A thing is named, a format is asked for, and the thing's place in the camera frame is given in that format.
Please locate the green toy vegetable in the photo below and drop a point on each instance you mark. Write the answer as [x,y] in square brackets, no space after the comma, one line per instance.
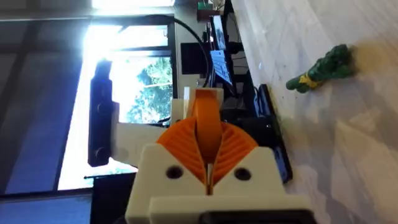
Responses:
[326,67]

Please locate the black box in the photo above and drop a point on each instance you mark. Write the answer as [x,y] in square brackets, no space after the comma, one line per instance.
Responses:
[192,57]

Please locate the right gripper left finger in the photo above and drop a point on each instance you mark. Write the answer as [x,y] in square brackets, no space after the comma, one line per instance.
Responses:
[155,183]

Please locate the computer monitor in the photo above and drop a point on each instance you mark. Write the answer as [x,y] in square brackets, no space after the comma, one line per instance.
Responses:
[222,56]

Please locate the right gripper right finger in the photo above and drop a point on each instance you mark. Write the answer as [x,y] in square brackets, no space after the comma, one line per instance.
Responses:
[258,177]

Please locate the black upright wrist plate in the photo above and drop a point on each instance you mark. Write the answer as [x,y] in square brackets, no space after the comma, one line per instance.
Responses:
[100,115]

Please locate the bare white finger of the left gripper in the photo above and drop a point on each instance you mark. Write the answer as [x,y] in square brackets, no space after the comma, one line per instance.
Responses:
[180,107]

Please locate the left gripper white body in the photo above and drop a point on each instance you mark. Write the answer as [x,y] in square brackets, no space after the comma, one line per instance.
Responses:
[140,140]

